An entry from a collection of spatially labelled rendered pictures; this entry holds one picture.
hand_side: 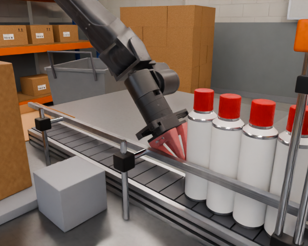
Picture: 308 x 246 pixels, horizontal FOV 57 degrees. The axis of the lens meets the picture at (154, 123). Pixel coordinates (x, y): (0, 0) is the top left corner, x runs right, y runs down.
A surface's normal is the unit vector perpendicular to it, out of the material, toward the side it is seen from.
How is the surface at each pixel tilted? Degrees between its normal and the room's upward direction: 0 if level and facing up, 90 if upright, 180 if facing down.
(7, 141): 90
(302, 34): 90
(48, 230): 0
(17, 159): 90
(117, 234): 0
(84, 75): 94
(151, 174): 0
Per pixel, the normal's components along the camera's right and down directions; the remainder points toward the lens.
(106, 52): 0.66, -0.40
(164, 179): 0.00, -0.94
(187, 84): -0.49, 0.29
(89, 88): -0.28, 0.38
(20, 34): 0.80, 0.20
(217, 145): -0.70, 0.24
